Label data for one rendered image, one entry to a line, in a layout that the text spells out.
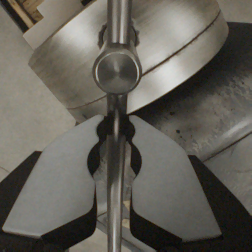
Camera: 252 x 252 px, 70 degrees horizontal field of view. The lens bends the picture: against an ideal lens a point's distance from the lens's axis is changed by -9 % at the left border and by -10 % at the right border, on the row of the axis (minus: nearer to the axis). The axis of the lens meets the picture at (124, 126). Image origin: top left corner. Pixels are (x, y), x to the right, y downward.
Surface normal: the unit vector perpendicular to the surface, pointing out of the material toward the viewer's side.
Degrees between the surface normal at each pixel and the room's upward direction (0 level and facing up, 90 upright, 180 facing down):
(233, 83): 56
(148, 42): 4
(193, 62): 17
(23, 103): 0
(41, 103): 0
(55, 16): 11
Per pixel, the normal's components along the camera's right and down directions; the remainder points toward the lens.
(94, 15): -0.03, 0.55
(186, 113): -0.41, -0.33
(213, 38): 0.51, 0.12
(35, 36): 0.23, 0.37
